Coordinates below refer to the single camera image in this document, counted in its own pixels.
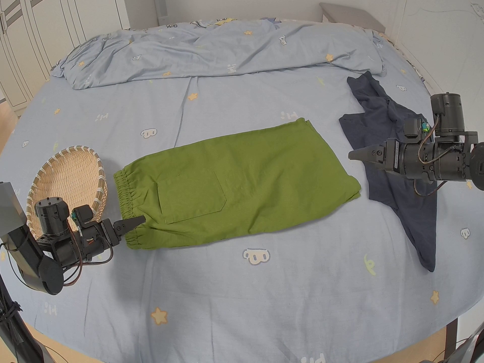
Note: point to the pale blue quilt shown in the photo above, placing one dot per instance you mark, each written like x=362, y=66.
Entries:
x=227, y=51

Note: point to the bed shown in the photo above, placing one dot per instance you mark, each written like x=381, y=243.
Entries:
x=264, y=297

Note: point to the dark blue garment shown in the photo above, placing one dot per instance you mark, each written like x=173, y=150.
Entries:
x=378, y=127

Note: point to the grey bedside table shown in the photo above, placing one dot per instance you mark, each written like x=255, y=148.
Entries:
x=351, y=15

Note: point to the round woven basket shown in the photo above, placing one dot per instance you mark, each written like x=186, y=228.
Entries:
x=72, y=176

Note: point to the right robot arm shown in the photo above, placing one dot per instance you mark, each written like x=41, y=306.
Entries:
x=448, y=112

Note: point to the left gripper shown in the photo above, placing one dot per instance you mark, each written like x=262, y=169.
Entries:
x=98, y=240

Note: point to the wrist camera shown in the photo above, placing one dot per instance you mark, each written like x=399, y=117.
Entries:
x=83, y=214
x=413, y=129

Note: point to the white wardrobe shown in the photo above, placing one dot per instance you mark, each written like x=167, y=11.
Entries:
x=37, y=32

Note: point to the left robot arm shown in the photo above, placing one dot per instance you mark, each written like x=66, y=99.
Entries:
x=37, y=270

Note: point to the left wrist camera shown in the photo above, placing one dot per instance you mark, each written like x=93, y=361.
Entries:
x=83, y=214

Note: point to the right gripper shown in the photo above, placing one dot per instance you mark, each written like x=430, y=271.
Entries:
x=416, y=161

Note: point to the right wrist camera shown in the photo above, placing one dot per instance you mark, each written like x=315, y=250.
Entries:
x=413, y=129

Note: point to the green shorts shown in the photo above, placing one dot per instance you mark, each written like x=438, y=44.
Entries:
x=245, y=176

